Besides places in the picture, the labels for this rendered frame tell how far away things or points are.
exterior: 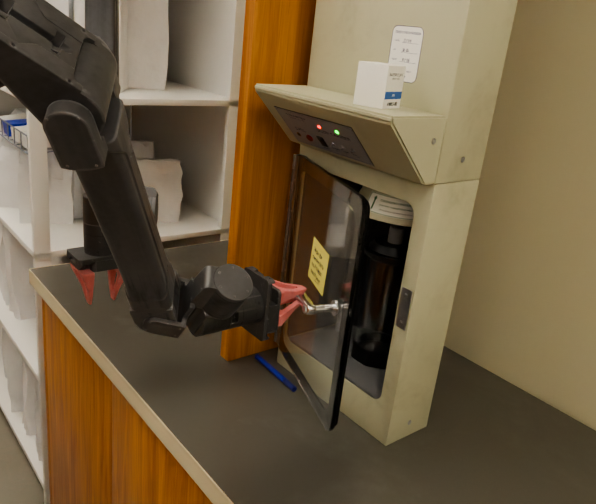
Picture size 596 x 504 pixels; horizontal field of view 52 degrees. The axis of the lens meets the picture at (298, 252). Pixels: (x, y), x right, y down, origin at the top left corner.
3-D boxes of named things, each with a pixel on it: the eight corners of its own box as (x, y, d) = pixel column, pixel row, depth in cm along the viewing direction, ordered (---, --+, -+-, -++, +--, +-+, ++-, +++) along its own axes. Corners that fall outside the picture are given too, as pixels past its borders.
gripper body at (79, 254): (134, 261, 111) (135, 223, 109) (79, 270, 105) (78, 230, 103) (119, 250, 116) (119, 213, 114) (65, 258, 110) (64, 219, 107)
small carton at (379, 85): (370, 102, 93) (376, 61, 91) (399, 108, 90) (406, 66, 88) (352, 103, 89) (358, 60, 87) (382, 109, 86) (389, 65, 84)
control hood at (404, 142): (299, 140, 113) (305, 85, 110) (436, 185, 90) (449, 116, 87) (248, 142, 106) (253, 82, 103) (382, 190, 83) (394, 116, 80)
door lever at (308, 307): (317, 293, 104) (318, 279, 103) (337, 318, 95) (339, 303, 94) (287, 294, 102) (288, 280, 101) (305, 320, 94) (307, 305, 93)
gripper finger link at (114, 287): (131, 303, 114) (132, 256, 111) (94, 311, 109) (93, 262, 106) (116, 290, 119) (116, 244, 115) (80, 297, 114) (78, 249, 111)
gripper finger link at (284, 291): (319, 283, 96) (271, 293, 91) (313, 323, 99) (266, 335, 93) (293, 267, 101) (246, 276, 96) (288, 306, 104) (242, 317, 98)
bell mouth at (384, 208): (397, 194, 121) (402, 167, 119) (470, 221, 109) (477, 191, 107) (331, 202, 110) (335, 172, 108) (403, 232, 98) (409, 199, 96)
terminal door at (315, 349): (279, 343, 126) (300, 152, 113) (333, 435, 100) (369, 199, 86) (276, 343, 126) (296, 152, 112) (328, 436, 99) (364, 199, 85)
